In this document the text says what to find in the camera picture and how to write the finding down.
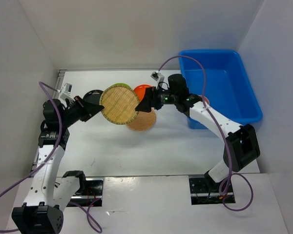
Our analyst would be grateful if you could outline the orange plastic plate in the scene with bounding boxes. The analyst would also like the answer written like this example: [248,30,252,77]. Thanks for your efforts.
[133,84,152,101]

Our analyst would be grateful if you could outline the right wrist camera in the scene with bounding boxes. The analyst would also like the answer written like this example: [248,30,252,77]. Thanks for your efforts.
[151,71,165,89]

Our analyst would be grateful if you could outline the green plastic plate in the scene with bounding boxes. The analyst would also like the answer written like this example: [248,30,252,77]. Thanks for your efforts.
[114,83,131,89]

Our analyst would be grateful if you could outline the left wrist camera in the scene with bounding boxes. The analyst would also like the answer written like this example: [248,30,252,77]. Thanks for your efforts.
[59,83,74,103]

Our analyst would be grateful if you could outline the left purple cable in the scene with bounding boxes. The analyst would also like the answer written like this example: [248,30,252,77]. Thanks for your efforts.
[0,81,103,232]

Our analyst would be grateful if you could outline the blue plastic bin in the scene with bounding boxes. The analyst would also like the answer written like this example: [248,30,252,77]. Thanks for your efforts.
[179,49,263,125]

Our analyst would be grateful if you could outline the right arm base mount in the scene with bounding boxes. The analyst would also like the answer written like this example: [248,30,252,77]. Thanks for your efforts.
[188,175,235,205]

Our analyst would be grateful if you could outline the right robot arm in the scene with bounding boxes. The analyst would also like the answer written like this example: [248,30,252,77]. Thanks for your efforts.
[135,72,260,192]

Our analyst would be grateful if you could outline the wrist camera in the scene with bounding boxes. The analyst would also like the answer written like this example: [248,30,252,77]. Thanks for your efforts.
[59,83,74,103]
[151,71,165,89]

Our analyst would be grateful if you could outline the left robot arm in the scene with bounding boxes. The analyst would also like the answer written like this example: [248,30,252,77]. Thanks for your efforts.
[12,96,104,234]

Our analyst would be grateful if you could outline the pink plastic cup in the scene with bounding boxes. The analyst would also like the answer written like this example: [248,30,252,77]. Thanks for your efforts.
[199,95,209,105]

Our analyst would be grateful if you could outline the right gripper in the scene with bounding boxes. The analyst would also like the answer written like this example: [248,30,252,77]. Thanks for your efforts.
[135,85,178,112]

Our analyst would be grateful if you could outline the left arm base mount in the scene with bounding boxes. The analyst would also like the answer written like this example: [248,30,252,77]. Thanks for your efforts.
[67,177,104,208]

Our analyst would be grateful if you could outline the green-rimmed bamboo tray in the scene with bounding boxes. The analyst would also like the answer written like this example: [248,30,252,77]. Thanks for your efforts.
[100,84,140,125]

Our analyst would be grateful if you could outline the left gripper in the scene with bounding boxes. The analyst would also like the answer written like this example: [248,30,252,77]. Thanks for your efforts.
[61,95,104,127]

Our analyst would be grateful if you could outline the brown woven bamboo tray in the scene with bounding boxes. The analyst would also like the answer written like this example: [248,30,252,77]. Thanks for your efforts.
[126,110,156,132]

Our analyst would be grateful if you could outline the black plastic plate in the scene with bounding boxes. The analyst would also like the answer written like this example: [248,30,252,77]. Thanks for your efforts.
[83,90,103,105]

